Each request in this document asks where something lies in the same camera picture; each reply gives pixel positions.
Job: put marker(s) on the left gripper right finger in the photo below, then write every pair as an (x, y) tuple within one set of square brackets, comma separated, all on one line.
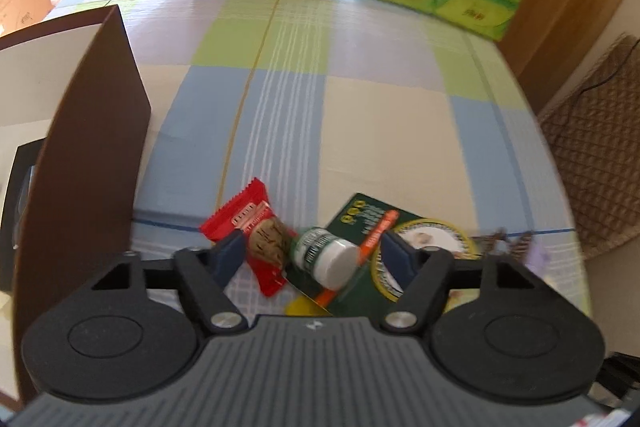
[(426, 277)]

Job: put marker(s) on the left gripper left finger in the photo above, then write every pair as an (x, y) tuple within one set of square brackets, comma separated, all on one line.
[(199, 276)]

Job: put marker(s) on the green card package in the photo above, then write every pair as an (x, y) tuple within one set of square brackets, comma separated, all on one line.
[(372, 290)]

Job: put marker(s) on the red snack packet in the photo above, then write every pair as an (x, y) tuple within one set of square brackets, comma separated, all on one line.
[(268, 239)]

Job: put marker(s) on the white cap medicine bottle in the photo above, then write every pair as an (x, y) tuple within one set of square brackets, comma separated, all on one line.
[(328, 259)]

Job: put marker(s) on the plaid tablecloth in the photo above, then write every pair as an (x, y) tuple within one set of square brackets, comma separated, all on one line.
[(323, 99)]

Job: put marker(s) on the black Flyco shaver box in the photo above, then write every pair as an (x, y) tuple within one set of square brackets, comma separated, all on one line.
[(14, 205)]

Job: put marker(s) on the brown woven chair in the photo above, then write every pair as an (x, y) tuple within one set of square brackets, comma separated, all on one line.
[(593, 135)]

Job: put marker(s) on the brown storage box white interior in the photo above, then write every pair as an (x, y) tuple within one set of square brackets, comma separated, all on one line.
[(73, 82)]

